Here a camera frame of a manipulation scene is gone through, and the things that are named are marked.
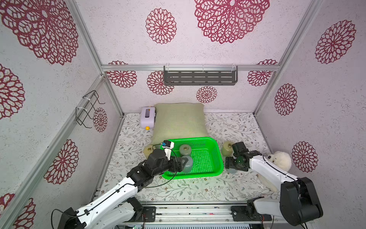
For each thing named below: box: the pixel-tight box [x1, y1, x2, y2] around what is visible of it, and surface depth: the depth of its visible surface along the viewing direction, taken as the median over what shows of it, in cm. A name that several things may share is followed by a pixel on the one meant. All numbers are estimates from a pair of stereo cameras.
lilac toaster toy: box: [140, 105, 156, 131], surface depth 108 cm
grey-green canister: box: [179, 144, 193, 157], surface depth 91 cm
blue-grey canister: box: [181, 155, 194, 174], surface depth 87 cm
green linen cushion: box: [150, 102, 208, 146], surface depth 103 cm
